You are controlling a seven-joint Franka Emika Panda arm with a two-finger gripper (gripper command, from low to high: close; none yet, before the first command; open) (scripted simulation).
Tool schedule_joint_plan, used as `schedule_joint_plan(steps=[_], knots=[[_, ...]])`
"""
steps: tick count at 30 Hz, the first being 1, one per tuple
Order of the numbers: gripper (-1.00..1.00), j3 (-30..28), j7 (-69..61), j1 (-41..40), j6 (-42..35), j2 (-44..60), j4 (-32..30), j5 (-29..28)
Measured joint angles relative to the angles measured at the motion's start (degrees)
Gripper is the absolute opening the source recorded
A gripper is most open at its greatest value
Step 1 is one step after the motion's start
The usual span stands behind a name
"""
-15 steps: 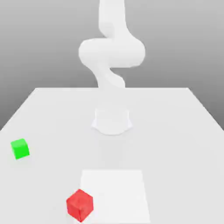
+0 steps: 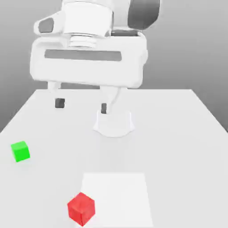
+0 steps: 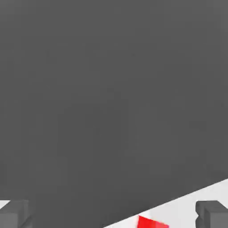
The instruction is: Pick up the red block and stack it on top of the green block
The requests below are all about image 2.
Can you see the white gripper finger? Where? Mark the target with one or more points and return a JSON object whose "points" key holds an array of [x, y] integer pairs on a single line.
{"points": [[59, 103], [111, 96]]}

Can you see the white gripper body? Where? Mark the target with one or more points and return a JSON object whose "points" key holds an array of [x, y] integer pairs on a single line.
{"points": [[85, 71]]}

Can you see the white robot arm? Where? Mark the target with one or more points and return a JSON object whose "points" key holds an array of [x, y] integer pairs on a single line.
{"points": [[85, 19]]}

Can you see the small green cube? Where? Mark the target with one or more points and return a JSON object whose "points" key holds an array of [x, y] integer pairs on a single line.
{"points": [[20, 152]]}

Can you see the small red cube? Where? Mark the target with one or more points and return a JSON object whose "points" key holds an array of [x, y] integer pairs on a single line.
{"points": [[81, 209]]}

